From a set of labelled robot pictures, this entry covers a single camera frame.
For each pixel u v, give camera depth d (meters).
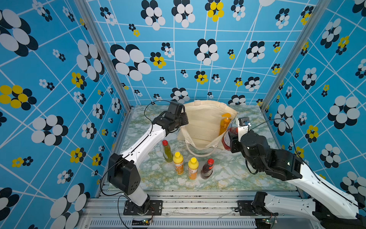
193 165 0.68
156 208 0.73
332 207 0.39
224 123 0.85
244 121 0.50
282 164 0.40
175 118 0.61
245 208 0.72
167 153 0.80
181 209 0.75
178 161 0.70
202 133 1.05
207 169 0.73
